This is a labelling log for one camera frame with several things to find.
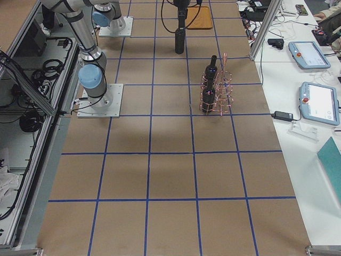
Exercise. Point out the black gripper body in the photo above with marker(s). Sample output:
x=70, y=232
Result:
x=180, y=3

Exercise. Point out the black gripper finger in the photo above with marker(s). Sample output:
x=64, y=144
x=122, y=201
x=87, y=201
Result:
x=181, y=15

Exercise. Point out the dark wine bottle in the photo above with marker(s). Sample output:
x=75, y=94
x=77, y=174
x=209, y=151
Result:
x=208, y=96
x=179, y=40
x=211, y=69

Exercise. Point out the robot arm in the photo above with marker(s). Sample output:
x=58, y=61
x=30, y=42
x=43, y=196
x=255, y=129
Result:
x=105, y=13
x=92, y=74

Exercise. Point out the wooden tray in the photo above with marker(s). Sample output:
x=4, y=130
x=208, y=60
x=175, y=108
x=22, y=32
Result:
x=199, y=20

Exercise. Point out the teach pendant upper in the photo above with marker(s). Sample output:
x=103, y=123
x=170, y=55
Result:
x=308, y=55

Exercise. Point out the teach pendant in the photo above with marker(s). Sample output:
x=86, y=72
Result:
x=319, y=103
x=308, y=55

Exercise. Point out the black power adapter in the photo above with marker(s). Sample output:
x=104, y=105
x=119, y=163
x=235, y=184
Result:
x=284, y=116

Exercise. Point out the teach pendant lower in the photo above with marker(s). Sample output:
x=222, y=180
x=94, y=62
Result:
x=319, y=103

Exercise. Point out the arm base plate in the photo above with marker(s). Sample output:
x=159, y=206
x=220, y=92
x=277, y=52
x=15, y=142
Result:
x=121, y=27
x=107, y=106

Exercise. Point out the copper wire wine basket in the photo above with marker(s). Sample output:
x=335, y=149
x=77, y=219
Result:
x=223, y=89

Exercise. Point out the aluminium frame post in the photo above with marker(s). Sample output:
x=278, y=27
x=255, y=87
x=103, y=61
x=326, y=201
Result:
x=269, y=17

